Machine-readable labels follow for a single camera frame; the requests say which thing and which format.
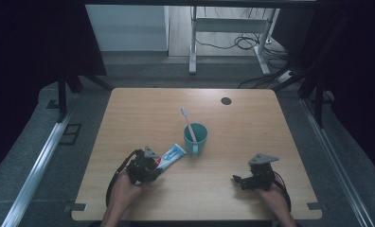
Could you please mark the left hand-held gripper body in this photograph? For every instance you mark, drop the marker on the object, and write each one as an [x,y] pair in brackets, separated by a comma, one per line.
[141,168]

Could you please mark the person's right hand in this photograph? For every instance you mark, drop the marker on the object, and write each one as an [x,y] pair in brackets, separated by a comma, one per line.
[275,200]

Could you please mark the dark square floor frame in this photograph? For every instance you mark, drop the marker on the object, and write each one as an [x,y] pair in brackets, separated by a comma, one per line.
[71,134]

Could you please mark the grey table foot bracket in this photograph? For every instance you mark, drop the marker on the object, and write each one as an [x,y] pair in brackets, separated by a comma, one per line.
[315,206]
[75,207]

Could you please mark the white metal desk frame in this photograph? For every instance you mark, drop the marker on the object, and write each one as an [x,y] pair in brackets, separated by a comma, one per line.
[229,25]

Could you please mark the black metal stand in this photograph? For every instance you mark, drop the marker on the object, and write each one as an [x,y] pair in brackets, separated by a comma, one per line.
[318,94]
[62,97]

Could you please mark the person's left hand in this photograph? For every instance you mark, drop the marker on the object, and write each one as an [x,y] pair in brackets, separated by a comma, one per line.
[124,192]

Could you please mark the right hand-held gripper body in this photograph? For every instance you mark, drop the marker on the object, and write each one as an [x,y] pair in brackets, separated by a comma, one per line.
[262,175]

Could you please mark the pink toothbrush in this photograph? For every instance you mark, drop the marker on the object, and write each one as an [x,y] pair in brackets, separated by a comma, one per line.
[188,124]

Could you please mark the teal cup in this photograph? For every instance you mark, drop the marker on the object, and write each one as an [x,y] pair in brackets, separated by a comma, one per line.
[195,140]

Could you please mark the black round table grommet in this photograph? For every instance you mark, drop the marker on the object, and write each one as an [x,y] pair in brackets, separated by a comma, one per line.
[226,101]

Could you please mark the dark floor plate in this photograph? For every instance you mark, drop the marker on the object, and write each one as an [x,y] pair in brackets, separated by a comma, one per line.
[52,104]

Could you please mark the aluminium floor rail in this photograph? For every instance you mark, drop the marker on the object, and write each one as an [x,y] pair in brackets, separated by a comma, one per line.
[34,176]
[337,164]

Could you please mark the white toothpaste tube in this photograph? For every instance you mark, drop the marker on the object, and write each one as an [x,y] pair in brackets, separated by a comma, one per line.
[173,156]

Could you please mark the white power strip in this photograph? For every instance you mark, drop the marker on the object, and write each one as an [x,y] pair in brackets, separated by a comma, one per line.
[286,76]

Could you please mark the dark curtain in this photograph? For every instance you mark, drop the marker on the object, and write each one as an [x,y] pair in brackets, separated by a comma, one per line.
[359,78]
[24,63]

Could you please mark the white cabinet panel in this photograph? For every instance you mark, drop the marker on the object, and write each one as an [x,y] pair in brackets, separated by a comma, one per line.
[125,28]

